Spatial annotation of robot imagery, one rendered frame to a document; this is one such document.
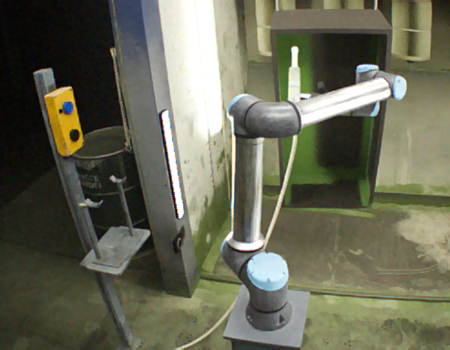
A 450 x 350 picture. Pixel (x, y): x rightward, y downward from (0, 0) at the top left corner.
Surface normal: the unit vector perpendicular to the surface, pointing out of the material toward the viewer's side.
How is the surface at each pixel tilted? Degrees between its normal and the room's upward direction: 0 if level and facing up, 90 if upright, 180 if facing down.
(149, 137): 90
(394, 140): 57
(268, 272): 5
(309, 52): 102
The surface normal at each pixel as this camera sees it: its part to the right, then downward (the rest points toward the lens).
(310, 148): -0.15, 0.64
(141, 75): -0.27, 0.47
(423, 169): -0.27, -0.09
